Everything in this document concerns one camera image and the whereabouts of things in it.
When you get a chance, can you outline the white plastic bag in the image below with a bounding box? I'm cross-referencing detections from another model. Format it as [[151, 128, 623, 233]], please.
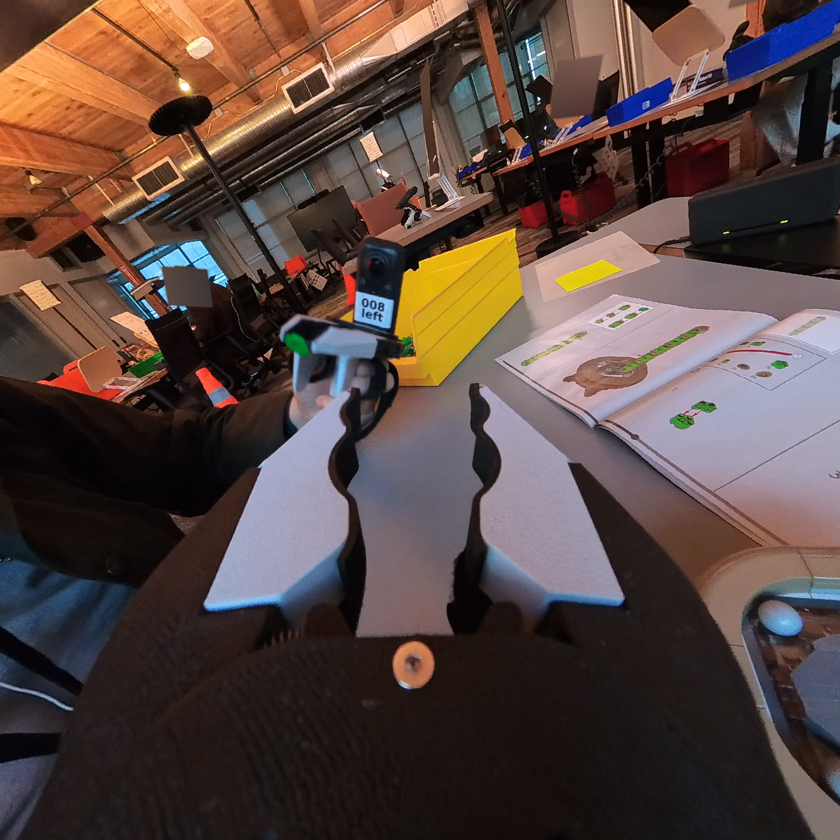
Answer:
[[751, 85, 818, 165]]

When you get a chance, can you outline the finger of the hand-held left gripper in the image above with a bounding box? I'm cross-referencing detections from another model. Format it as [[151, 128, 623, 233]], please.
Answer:
[[314, 326, 401, 361], [281, 315, 342, 356]]

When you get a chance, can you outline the white and black desk device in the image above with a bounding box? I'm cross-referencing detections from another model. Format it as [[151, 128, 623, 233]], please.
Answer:
[[395, 187, 431, 229]]

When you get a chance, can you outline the large blue bin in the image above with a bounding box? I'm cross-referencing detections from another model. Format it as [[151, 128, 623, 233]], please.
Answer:
[[725, 25, 840, 78]]

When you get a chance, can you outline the white air vent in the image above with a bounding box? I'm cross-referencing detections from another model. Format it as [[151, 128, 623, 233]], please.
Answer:
[[133, 156, 183, 200], [282, 62, 333, 114]]

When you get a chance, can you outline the silver ventilation duct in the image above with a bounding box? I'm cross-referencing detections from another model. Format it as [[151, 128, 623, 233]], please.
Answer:
[[105, 0, 473, 224]]

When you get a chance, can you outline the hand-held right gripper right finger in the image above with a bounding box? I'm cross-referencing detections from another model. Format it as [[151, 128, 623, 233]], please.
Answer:
[[448, 384, 626, 634]]

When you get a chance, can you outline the black floor lamp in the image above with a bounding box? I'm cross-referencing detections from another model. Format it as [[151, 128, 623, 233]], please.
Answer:
[[492, 0, 583, 259], [149, 95, 309, 316]]

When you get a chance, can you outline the person's grey garment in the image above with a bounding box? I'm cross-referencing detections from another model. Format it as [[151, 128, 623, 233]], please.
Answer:
[[0, 532, 142, 840]]

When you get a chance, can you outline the black office chair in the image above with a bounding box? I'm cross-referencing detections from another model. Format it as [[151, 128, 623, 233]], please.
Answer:
[[144, 308, 198, 395]]

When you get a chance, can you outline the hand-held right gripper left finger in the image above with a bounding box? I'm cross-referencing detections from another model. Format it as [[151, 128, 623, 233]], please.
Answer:
[[203, 388, 367, 636]]

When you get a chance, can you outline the black monitor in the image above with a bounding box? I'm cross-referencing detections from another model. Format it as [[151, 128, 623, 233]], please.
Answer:
[[287, 185, 358, 253]]

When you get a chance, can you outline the grey desk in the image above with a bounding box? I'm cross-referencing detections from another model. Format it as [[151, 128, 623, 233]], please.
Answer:
[[259, 197, 840, 637]]

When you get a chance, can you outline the wooden document stand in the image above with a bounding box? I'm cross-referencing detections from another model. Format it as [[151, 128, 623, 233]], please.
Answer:
[[623, 0, 726, 99], [69, 346, 129, 393]]

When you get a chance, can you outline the orange reflective cone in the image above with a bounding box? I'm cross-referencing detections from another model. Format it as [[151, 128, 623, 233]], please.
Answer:
[[196, 367, 238, 408]]

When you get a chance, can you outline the clear sleeve with yellow card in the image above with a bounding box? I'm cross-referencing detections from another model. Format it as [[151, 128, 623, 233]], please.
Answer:
[[535, 231, 660, 303]]

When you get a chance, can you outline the dark grey device box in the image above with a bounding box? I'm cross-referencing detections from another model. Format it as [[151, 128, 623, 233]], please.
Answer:
[[688, 157, 840, 247]]

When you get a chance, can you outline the yellow storage bin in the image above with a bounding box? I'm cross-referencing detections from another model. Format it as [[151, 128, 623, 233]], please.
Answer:
[[341, 230, 524, 387]]

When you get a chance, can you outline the open instruction booklet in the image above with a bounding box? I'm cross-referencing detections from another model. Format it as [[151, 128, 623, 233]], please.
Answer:
[[495, 295, 840, 549]]

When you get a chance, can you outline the grey work table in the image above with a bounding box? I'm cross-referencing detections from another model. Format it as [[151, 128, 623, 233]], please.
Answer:
[[387, 192, 496, 250]]

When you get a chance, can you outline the person's left hand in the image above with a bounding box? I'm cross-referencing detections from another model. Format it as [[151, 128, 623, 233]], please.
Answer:
[[289, 364, 388, 431]]

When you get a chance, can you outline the person's left forearm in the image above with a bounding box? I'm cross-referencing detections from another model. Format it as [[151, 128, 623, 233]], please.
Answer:
[[0, 377, 296, 585]]

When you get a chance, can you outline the brown brick pot model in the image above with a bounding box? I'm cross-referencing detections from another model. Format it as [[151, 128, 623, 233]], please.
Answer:
[[696, 546, 840, 840]]

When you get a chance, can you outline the small blue bin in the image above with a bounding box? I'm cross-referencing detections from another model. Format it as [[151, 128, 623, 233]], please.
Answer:
[[605, 77, 676, 127]]

